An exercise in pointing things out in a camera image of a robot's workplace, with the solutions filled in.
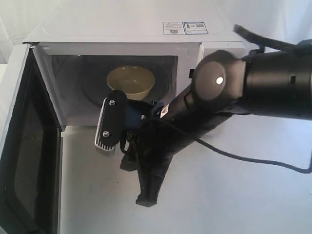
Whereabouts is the white microwave door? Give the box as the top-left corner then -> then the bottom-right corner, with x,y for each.
0,44 -> 62,234

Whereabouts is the glass microwave turntable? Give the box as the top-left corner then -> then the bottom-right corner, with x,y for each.
82,56 -> 176,107

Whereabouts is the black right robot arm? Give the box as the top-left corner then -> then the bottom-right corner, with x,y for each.
120,41 -> 312,207

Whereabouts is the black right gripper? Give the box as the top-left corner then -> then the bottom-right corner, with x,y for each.
120,100 -> 172,201

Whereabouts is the cream ceramic bowl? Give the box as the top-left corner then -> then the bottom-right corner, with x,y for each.
106,65 -> 156,100

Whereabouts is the white microwave oven body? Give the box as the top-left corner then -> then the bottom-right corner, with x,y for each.
24,0 -> 246,126

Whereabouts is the blue white warning sticker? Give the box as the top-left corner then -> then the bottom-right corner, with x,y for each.
163,21 -> 209,35

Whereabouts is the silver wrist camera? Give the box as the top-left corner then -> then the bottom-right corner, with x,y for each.
95,90 -> 127,156

